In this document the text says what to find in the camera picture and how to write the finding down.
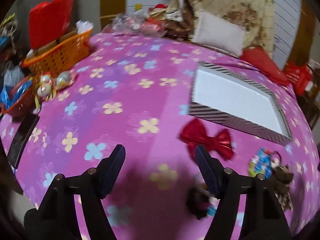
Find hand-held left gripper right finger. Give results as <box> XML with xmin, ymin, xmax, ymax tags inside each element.
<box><xmin>195</xmin><ymin>144</ymin><xmax>293</xmax><ymax>240</ymax></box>

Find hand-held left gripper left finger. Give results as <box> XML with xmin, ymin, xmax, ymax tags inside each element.
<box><xmin>24</xmin><ymin>144</ymin><xmax>126</xmax><ymax>240</ymax></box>

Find red satin bow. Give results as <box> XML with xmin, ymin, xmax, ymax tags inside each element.
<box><xmin>179</xmin><ymin>118</ymin><xmax>235</xmax><ymax>162</ymax></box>

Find black hair tie blue charm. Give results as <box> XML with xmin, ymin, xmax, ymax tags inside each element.
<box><xmin>186</xmin><ymin>186</ymin><xmax>217</xmax><ymax>220</ymax></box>

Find multicolour flower bead bracelet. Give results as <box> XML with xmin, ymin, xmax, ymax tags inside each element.
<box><xmin>250</xmin><ymin>148</ymin><xmax>272</xmax><ymax>165</ymax></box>

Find blue round bead bracelet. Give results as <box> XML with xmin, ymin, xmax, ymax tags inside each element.
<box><xmin>248</xmin><ymin>155</ymin><xmax>273</xmax><ymax>179</ymax></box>

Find pink heart hair tie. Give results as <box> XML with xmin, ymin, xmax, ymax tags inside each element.
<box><xmin>271</xmin><ymin>151</ymin><xmax>284</xmax><ymax>168</ymax></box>

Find brown scrunchie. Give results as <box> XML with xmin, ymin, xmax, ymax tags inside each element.
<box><xmin>271</xmin><ymin>164</ymin><xmax>294</xmax><ymax>195</ymax></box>

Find striped gift box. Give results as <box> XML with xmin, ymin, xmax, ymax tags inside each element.
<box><xmin>188</xmin><ymin>61</ymin><xmax>293</xmax><ymax>145</ymax></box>

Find leopard print scrunchie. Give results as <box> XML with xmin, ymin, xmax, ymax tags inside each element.
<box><xmin>274</xmin><ymin>191</ymin><xmax>294</xmax><ymax>212</ymax></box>

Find pink floral blanket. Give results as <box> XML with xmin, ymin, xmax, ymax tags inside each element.
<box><xmin>0</xmin><ymin>31</ymin><xmax>320</xmax><ymax>240</ymax></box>

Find small red basket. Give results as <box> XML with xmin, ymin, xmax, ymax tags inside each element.
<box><xmin>0</xmin><ymin>81</ymin><xmax>35</xmax><ymax>118</ymax></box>

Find red ruffled pillow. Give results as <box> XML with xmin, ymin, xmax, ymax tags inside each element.
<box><xmin>240</xmin><ymin>47</ymin><xmax>290</xmax><ymax>85</ymax></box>

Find wooden rack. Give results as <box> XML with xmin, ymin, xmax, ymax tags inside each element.
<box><xmin>297</xmin><ymin>62</ymin><xmax>320</xmax><ymax>130</ymax></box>

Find orange plastic basket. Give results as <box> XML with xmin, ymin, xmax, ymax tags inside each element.
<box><xmin>21</xmin><ymin>28</ymin><xmax>93</xmax><ymax>74</ymax></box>

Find blue foil wrapper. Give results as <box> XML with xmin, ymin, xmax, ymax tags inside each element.
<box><xmin>0</xmin><ymin>82</ymin><xmax>33</xmax><ymax>108</ymax></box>

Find red shopping bag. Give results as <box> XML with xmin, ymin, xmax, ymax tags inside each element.
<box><xmin>285</xmin><ymin>62</ymin><xmax>312</xmax><ymax>95</ymax></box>

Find white pillow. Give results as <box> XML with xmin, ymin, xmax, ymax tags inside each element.
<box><xmin>192</xmin><ymin>11</ymin><xmax>247</xmax><ymax>57</ymax></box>

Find translucent plastic bag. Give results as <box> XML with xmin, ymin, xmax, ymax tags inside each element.
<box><xmin>4</xmin><ymin>65</ymin><xmax>25</xmax><ymax>88</ymax></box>

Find white tissue paper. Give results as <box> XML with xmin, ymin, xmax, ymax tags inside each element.
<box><xmin>76</xmin><ymin>20</ymin><xmax>94</xmax><ymax>34</ymax></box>

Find red patterned plastic bag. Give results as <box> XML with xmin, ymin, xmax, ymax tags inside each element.
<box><xmin>141</xmin><ymin>17</ymin><xmax>167</xmax><ymax>37</ymax></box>

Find clear plastic bag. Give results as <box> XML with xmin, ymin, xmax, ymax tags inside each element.
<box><xmin>111</xmin><ymin>12</ymin><xmax>145</xmax><ymax>33</ymax></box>

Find red gift bag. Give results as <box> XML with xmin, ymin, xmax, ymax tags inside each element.
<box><xmin>28</xmin><ymin>0</ymin><xmax>74</xmax><ymax>49</ymax></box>

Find red and white plush toy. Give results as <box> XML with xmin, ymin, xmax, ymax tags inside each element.
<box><xmin>147</xmin><ymin>4</ymin><xmax>168</xmax><ymax>19</ymax></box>

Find brown wooden door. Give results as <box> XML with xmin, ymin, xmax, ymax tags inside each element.
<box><xmin>100</xmin><ymin>0</ymin><xmax>127</xmax><ymax>27</ymax></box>

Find floral quilt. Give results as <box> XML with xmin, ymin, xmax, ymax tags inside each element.
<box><xmin>165</xmin><ymin>0</ymin><xmax>275</xmax><ymax>55</ymax></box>

